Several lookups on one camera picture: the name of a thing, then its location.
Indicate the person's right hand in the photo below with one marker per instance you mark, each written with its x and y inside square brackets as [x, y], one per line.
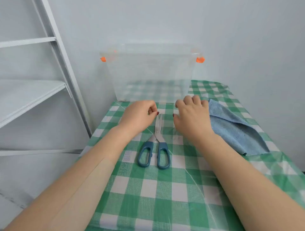
[193, 119]

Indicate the person's left hand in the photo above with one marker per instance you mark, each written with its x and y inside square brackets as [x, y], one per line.
[137, 116]

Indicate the blue microfibre cloth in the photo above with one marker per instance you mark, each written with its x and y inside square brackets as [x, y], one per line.
[233, 133]

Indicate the person's right forearm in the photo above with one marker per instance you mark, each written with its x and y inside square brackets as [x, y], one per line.
[250, 190]

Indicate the person's left forearm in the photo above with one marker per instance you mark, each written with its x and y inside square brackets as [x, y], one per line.
[71, 190]

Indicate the clear plastic storage box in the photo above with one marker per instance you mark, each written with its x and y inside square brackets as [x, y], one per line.
[152, 71]

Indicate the green white checkered tablecloth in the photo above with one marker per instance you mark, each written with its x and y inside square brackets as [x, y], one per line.
[164, 190]

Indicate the white metal shelf rack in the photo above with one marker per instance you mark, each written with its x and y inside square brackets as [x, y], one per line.
[23, 95]

